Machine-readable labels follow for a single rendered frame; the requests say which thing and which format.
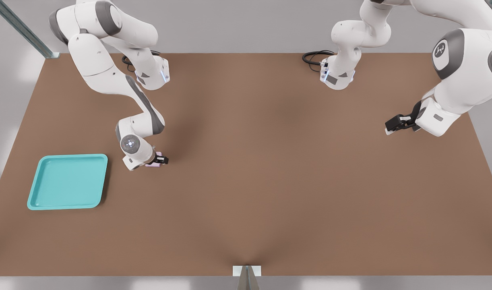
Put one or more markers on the pale lilac phone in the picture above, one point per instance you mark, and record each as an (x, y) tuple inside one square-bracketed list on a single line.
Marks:
[(151, 163)]

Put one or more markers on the pale blue-green tray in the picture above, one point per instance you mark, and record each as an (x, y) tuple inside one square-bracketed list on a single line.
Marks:
[(67, 182)]

